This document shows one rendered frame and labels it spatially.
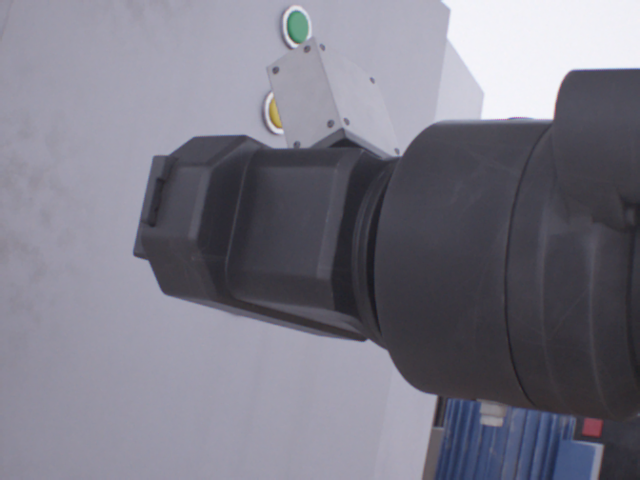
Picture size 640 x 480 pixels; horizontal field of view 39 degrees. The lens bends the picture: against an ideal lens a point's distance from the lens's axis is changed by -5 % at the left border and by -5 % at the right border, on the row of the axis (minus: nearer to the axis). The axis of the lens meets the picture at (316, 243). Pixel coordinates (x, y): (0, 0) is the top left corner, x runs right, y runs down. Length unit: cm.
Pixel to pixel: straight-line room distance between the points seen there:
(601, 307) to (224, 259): 12
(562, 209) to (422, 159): 5
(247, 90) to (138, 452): 23
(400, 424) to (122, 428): 37
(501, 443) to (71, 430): 104
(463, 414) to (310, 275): 123
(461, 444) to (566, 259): 127
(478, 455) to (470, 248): 123
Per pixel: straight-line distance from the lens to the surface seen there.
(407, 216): 26
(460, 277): 25
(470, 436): 149
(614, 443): 320
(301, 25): 62
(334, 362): 67
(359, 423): 71
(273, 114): 60
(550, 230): 24
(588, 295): 24
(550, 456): 150
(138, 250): 38
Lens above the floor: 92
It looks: 9 degrees up
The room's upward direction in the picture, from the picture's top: 10 degrees clockwise
